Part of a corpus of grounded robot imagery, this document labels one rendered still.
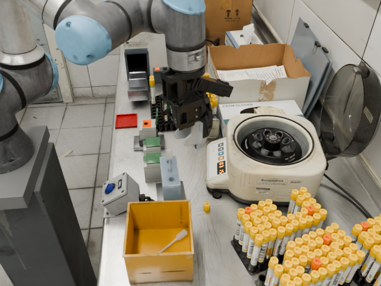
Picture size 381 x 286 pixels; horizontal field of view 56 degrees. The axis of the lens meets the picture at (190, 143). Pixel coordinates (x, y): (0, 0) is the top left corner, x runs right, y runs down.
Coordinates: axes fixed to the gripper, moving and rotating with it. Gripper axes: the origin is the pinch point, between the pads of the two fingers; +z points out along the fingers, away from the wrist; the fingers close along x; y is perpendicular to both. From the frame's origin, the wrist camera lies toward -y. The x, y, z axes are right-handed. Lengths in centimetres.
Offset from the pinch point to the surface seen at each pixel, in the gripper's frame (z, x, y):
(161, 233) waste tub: 15.0, 5.5, 15.5
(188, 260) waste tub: 9.1, 18.6, 16.8
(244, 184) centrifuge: 9.4, 9.6, -5.6
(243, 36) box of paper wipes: 8, -57, -65
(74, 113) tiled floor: 92, -188, -18
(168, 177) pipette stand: 5.5, 0.1, 9.2
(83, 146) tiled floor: 94, -147, -8
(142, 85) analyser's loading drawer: 8.2, -47.7, -10.5
